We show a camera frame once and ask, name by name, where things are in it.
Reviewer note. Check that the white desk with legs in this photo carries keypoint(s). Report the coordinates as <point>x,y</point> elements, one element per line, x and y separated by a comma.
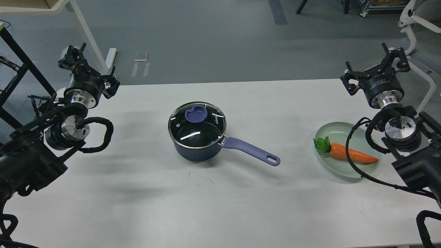
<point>54,7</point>

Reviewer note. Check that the blue saucepan with handle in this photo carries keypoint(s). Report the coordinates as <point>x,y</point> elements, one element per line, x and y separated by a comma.
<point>227,142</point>

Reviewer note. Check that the pale green glass plate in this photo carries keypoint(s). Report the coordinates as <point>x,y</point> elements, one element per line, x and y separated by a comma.
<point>338,132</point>

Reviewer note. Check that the orange toy carrot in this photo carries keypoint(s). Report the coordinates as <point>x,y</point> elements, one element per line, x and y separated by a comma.
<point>340,151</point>

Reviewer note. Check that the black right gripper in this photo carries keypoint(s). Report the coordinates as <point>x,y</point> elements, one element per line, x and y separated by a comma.
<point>380,90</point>

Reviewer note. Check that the wheeled cart base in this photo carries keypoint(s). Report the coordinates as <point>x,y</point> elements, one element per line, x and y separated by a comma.
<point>381,6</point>

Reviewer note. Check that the white office chair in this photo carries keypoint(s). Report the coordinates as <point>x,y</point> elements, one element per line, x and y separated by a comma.
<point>420,21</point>

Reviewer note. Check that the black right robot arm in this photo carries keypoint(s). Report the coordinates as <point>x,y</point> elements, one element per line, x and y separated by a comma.
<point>412,138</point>

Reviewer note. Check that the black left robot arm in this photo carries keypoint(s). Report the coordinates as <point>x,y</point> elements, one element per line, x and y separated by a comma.
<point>36,154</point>

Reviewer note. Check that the black metal rack frame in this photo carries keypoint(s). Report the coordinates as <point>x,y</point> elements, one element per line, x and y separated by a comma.
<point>21,70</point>

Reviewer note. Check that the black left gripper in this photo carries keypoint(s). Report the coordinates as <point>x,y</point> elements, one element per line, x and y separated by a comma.
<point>84,88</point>

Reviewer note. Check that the glass lid with blue knob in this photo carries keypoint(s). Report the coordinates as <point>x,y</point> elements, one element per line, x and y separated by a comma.
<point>196,125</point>

